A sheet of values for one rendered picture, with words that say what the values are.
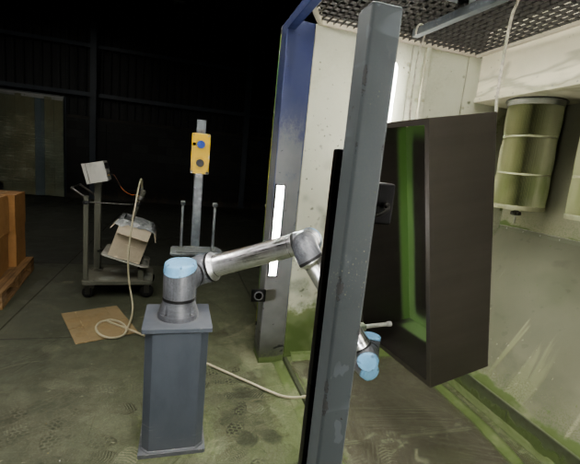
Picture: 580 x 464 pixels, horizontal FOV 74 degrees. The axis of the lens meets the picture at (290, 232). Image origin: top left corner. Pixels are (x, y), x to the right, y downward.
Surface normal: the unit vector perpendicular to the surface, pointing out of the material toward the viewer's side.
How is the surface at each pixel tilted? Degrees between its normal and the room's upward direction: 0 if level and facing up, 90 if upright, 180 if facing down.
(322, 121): 90
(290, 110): 90
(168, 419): 91
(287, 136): 90
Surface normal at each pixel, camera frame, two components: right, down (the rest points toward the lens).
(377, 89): 0.27, 0.19
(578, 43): -0.96, -0.04
